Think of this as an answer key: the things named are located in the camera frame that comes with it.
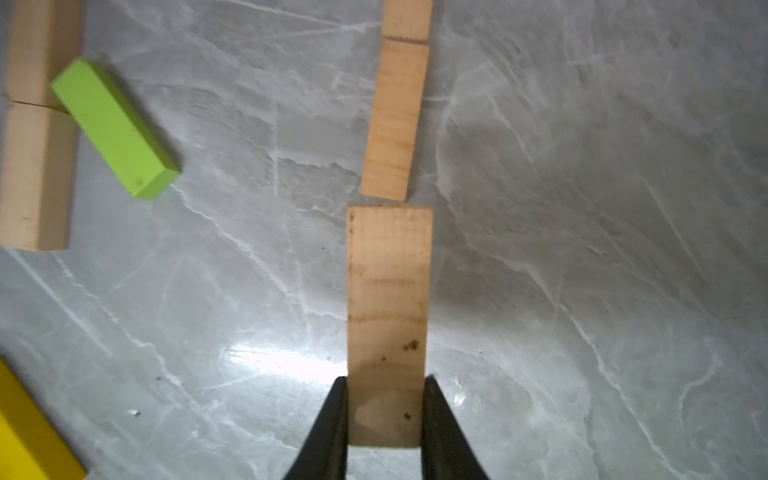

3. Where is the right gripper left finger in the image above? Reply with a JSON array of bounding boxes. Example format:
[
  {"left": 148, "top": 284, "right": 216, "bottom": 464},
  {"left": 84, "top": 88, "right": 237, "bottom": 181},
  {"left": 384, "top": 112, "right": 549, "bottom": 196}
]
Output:
[{"left": 284, "top": 376, "right": 349, "bottom": 480}]

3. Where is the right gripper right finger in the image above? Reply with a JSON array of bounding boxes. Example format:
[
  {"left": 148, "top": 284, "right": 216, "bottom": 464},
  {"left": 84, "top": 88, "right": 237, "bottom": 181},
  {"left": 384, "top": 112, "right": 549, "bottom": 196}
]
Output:
[{"left": 421, "top": 375, "right": 489, "bottom": 480}]

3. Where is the wooden block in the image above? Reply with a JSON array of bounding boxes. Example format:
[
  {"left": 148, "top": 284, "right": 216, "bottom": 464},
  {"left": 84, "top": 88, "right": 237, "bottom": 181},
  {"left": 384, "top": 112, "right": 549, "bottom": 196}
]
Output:
[
  {"left": 347, "top": 205, "right": 434, "bottom": 448},
  {"left": 382, "top": 0, "right": 434, "bottom": 44}
]

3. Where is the wooden block number 53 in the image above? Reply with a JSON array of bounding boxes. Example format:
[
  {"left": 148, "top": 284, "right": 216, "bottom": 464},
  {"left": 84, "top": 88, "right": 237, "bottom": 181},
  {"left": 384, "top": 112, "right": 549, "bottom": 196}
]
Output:
[{"left": 360, "top": 39, "right": 430, "bottom": 202}]

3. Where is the green block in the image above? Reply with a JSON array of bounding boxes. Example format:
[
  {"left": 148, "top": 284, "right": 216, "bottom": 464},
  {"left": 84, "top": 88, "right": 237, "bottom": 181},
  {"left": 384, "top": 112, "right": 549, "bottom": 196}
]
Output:
[{"left": 51, "top": 57, "right": 180, "bottom": 200}]

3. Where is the wooden block number 70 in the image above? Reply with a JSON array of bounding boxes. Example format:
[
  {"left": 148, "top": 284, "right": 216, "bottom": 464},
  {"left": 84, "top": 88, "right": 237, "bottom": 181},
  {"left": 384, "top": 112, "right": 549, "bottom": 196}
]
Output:
[{"left": 5, "top": 0, "right": 85, "bottom": 111}]

